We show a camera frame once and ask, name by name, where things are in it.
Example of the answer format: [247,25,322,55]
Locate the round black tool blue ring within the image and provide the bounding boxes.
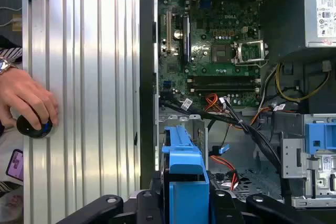
[16,114,54,140]

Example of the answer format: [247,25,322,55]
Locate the CPU socket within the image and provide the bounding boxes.
[232,39,269,67]

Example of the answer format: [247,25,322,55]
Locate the grey power supply unit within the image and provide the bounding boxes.
[303,0,336,49]

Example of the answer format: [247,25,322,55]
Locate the black wire bundle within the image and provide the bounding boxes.
[159,91,282,174]

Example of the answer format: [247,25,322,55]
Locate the orange wire bundle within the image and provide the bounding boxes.
[204,93,227,113]

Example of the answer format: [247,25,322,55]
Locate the smartphone with purple screen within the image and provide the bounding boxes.
[5,148,25,182]

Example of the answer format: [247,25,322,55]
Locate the black PC case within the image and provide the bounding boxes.
[138,0,336,209]

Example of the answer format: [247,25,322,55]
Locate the metal drive cage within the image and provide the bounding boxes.
[280,113,336,208]

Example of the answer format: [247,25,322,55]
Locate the thin white cable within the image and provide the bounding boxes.
[0,5,23,28]

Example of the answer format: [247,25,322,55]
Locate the yellow power wires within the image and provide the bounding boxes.
[275,61,332,102]

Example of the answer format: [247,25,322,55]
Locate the beige expansion slot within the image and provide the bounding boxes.
[166,10,173,52]

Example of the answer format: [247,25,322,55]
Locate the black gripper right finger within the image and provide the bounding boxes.
[213,189,326,224]

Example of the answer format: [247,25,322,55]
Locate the silver wristwatch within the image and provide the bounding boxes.
[0,56,17,76]

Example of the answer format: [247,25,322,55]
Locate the green motherboard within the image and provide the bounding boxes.
[158,0,266,109]

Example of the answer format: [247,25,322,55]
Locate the metal socket cover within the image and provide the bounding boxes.
[232,39,266,65]

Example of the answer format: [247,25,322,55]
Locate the metal disk bay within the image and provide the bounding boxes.
[158,113,210,158]

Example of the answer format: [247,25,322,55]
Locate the thin metal locking lever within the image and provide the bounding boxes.
[234,60,269,68]

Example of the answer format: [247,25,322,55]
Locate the black wire blue plug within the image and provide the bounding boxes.
[208,121,231,157]

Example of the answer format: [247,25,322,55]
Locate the black RAM slot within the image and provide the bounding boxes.
[187,83,261,94]
[186,75,261,83]

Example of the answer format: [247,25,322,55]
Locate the blue plastic drive bracket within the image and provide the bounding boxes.
[304,121,336,154]

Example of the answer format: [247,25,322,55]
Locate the red orange disk wire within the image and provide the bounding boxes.
[209,155,240,191]

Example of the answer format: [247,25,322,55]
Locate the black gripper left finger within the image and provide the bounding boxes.
[56,189,161,224]

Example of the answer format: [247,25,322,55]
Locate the person's bare hand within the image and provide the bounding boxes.
[0,68,60,133]

